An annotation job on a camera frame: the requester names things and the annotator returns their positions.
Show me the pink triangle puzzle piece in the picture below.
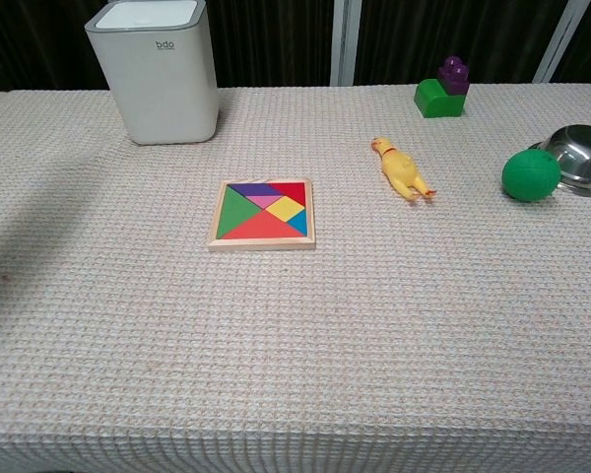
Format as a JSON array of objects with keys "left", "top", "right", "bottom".
[{"left": 245, "top": 195, "right": 284, "bottom": 211}]

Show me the wooden tangram tray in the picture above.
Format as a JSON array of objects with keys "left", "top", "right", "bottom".
[{"left": 207, "top": 177, "right": 318, "bottom": 253}]

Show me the purple toy building block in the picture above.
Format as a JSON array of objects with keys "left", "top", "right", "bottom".
[{"left": 436, "top": 54, "right": 472, "bottom": 97}]

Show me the aluminium frame post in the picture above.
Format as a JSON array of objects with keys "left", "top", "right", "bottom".
[
  {"left": 530, "top": 0, "right": 591, "bottom": 85},
  {"left": 328, "top": 0, "right": 364, "bottom": 87}
]

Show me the stainless steel bowl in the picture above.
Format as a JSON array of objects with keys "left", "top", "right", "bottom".
[{"left": 525, "top": 123, "right": 591, "bottom": 199}]

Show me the yellow rubber chicken toy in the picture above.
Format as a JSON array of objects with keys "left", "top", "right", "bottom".
[{"left": 370, "top": 136, "right": 437, "bottom": 205}]

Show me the large red triangle tangram piece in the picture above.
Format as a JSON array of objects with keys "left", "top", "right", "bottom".
[{"left": 220, "top": 210, "right": 308, "bottom": 240}]

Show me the green toy building block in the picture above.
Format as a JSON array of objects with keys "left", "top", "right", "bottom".
[{"left": 413, "top": 78, "right": 467, "bottom": 120}]

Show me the white lidded trash bin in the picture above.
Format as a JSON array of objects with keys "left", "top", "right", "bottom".
[{"left": 84, "top": 0, "right": 222, "bottom": 147}]

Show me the blue triangle tangram piece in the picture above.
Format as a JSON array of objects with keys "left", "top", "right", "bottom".
[{"left": 287, "top": 210, "right": 309, "bottom": 237}]

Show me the green rubber ball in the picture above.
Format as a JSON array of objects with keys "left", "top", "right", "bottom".
[{"left": 501, "top": 148, "right": 563, "bottom": 204}]

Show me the beige waffle tablecloth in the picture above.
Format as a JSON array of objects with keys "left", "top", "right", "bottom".
[{"left": 0, "top": 82, "right": 591, "bottom": 473}]

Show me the yellow square tangram piece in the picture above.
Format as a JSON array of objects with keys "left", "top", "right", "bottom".
[{"left": 265, "top": 195, "right": 306, "bottom": 224}]

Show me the green triangle tangram piece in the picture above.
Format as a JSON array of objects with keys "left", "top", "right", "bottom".
[{"left": 217, "top": 186, "right": 264, "bottom": 239}]

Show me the purple parallelogram tangram piece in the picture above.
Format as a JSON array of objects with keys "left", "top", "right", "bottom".
[{"left": 227, "top": 182, "right": 278, "bottom": 200}]

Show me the small red triangle tangram piece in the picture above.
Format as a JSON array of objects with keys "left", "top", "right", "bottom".
[{"left": 267, "top": 181, "right": 307, "bottom": 206}]

